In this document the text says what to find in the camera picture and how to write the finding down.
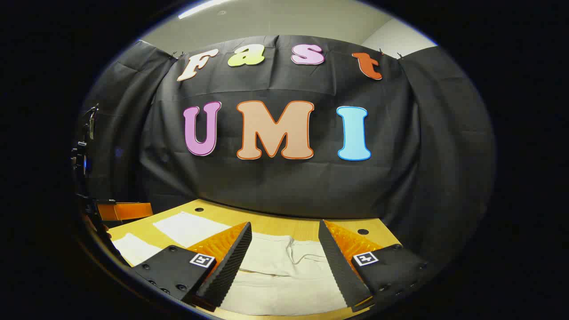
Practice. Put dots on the cream white jeans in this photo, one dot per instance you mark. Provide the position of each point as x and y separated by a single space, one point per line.
284 284

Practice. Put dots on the black backdrop cloth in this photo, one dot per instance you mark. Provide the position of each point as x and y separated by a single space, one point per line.
275 186

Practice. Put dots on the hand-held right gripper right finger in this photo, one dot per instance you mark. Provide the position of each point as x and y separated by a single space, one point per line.
340 266

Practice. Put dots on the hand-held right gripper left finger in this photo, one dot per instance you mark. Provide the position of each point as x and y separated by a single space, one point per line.
231 266

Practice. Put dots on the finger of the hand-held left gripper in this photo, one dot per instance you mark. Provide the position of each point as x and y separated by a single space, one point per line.
126 211

